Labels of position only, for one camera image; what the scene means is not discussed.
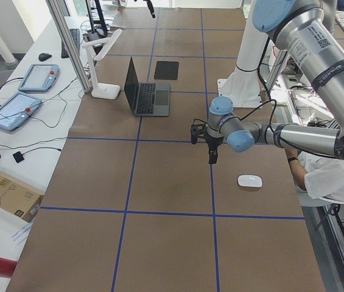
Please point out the far blue teach pendant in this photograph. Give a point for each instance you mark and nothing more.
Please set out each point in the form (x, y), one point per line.
(39, 78)

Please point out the person in white shirt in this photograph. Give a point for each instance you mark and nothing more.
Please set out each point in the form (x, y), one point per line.
(319, 181)

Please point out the black computer mouse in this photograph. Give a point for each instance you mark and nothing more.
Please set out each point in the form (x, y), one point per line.
(44, 56)

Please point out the blue teach pendant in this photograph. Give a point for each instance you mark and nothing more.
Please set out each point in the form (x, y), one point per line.
(39, 78)
(17, 109)

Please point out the aluminium frame post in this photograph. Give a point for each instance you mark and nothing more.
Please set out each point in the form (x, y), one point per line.
(63, 30)

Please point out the white computer mouse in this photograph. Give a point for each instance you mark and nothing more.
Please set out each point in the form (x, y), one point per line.
(252, 181)

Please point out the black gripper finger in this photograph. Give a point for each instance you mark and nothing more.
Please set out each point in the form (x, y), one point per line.
(213, 156)

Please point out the brown cardboard box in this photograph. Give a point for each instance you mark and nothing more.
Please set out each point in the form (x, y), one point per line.
(19, 198)

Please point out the near blue teach pendant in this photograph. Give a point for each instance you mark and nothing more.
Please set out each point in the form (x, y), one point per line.
(17, 109)

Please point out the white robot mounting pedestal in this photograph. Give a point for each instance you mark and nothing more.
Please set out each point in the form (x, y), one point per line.
(242, 86)

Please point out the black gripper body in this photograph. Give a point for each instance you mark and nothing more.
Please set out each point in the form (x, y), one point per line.
(214, 142)
(150, 7)

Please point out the black mouse pad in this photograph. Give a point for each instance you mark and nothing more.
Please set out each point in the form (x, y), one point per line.
(166, 70)

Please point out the small black square puck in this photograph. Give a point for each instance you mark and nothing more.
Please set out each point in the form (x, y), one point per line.
(18, 157)

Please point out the grey laptop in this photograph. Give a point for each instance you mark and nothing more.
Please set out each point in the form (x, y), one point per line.
(146, 99)

